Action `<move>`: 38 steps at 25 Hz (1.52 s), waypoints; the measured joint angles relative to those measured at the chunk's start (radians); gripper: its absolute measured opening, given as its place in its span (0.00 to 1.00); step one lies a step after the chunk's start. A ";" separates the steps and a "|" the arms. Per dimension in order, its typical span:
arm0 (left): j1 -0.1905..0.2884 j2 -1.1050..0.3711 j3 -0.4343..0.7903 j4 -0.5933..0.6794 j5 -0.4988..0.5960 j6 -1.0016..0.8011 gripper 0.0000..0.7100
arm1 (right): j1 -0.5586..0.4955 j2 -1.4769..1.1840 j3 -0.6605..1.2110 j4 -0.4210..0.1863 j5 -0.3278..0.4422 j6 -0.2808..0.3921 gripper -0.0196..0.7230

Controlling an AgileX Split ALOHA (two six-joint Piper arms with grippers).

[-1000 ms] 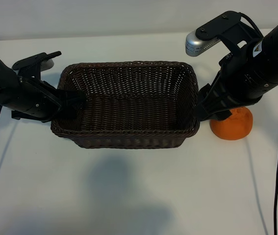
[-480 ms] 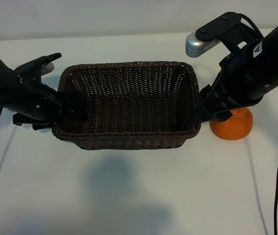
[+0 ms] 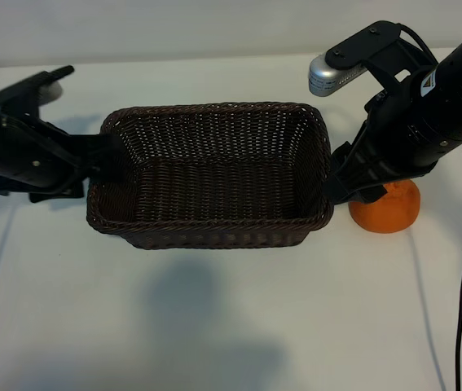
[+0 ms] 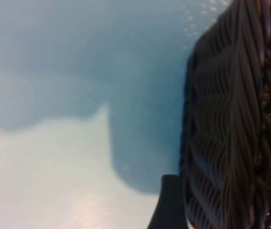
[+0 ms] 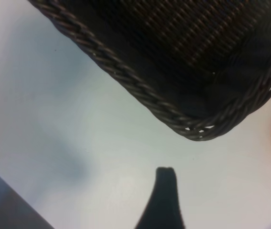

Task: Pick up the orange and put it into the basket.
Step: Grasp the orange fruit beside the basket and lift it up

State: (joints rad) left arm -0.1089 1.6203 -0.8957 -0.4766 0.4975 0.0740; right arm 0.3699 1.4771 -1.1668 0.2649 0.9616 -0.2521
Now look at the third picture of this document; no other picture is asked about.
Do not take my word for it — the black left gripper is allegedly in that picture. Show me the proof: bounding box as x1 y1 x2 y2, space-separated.
0 116 128 204

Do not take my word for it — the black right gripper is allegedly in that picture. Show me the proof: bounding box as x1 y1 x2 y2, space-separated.
324 64 462 205

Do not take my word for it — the orange fruit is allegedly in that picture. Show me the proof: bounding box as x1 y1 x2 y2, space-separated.
348 181 422 234

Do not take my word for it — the dark brown wicker basket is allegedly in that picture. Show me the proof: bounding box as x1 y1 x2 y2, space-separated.
86 101 335 250

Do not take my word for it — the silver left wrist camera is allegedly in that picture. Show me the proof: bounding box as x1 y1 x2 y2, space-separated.
37 81 65 102

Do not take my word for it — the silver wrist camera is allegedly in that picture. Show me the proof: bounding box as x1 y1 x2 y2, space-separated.
308 55 366 98
37 81 65 102

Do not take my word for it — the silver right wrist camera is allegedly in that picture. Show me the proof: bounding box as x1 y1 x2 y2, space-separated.
308 55 366 98

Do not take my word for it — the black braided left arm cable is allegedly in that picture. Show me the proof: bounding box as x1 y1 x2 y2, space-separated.
0 64 76 231

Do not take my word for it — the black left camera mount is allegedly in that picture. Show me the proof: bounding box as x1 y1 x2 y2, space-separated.
0 69 68 120

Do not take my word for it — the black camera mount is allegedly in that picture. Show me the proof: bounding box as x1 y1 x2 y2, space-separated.
326 20 439 103
0 69 68 120

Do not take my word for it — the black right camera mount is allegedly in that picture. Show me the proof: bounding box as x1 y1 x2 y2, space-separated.
326 20 439 103

